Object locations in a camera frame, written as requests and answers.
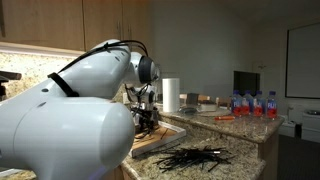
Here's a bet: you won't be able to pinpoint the black television screen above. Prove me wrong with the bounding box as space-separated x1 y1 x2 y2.
233 71 260 96

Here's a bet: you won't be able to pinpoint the white paper towel roll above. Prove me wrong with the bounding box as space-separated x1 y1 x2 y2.
162 78 180 112

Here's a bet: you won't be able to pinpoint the orange marker pen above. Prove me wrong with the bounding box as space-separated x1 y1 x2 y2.
214 116 235 120

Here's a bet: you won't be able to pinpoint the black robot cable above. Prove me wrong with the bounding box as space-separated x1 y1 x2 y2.
47 39 158 134

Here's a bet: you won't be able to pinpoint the black zip ties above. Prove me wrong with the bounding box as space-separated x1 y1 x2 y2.
135 126 169 141
155 145 233 172

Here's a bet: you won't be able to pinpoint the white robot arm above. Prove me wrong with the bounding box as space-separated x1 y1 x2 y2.
0 39 157 180

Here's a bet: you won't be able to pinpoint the fiji water bottle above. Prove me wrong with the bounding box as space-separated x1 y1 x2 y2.
253 91 263 117
266 91 277 119
242 90 253 115
231 90 242 117

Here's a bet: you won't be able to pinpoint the white whiteboard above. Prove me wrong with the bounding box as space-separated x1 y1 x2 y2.
285 23 320 99

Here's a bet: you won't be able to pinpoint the wooden upper cabinets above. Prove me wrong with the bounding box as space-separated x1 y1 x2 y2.
0 0 152 51

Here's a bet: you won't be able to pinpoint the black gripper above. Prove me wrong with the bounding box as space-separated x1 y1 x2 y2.
135 108 158 132

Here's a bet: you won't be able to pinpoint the shallow cardboard box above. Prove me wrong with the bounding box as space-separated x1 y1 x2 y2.
129 121 186 157

